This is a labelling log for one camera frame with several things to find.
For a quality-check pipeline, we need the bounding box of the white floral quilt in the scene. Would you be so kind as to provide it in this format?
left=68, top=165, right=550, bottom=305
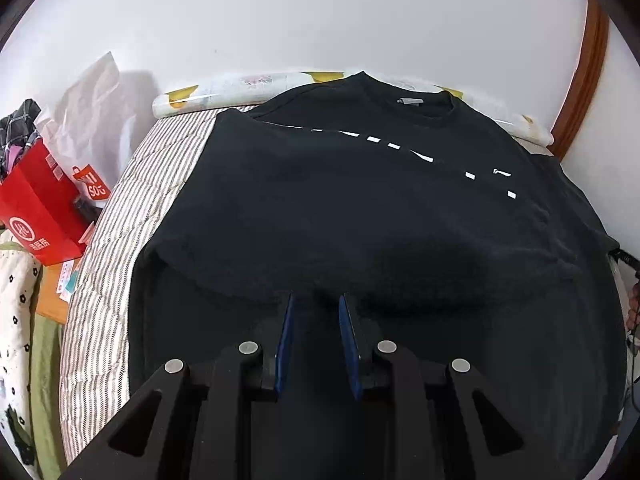
left=0, top=242, right=43, bottom=466

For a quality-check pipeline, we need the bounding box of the rolled mat with yellow print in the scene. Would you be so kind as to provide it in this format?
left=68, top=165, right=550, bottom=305
left=152, top=71, right=556, bottom=147

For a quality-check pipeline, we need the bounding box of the striped quilted bed cover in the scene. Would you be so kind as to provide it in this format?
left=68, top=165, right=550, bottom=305
left=59, top=105, right=261, bottom=466

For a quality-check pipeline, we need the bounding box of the small black object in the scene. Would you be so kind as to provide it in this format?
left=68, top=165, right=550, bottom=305
left=72, top=195, right=101, bottom=223

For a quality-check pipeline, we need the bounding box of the brown wooden door frame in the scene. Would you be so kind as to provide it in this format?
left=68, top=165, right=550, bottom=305
left=550, top=0, right=611, bottom=161

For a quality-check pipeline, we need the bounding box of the orange cardboard box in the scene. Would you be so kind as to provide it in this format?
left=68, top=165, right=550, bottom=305
left=37, top=257, right=81, bottom=323

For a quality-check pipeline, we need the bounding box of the person's right hand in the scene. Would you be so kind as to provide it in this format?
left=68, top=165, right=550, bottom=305
left=626, top=282, right=640, bottom=331

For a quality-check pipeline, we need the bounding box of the red paper bag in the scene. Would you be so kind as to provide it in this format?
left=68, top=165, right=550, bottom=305
left=0, top=137, right=96, bottom=267

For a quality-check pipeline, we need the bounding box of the dark plaid cloth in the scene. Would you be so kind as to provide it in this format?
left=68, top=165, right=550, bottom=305
left=0, top=99, right=43, bottom=181

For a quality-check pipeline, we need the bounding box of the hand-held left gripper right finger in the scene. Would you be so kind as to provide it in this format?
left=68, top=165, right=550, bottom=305
left=338, top=294, right=576, bottom=480

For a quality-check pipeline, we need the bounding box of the black t-shirt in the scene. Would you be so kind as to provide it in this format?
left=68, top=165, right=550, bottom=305
left=125, top=71, right=628, bottom=480

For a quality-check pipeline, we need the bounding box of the green cloth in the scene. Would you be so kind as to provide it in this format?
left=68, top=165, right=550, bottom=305
left=30, top=310, right=68, bottom=476

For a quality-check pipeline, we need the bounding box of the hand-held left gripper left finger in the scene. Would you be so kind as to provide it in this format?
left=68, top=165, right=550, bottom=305
left=60, top=294, right=301, bottom=480

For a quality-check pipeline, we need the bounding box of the printed paper leaflet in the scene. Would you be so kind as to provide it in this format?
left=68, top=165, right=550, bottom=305
left=59, top=259, right=83, bottom=301

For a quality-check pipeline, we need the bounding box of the white plastic bag orange print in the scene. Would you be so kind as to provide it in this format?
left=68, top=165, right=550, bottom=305
left=37, top=51, right=123, bottom=206

